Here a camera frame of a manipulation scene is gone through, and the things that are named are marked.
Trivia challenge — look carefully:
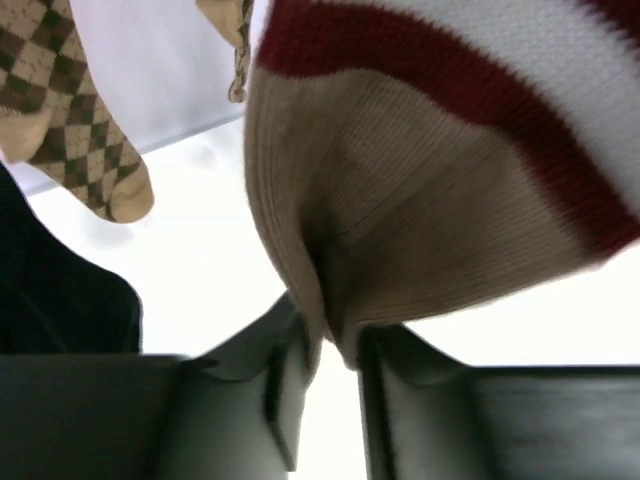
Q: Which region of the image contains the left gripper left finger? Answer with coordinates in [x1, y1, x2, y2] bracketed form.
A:
[1, 297, 309, 480]

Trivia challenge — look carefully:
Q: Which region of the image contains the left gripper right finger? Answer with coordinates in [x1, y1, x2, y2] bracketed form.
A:
[358, 326, 639, 480]

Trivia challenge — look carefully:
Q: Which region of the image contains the black striped sock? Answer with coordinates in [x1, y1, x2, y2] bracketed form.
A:
[1, 169, 142, 354]

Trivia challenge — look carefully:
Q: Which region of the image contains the brown argyle sock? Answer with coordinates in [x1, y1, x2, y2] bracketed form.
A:
[1, 0, 155, 224]
[196, 0, 254, 104]

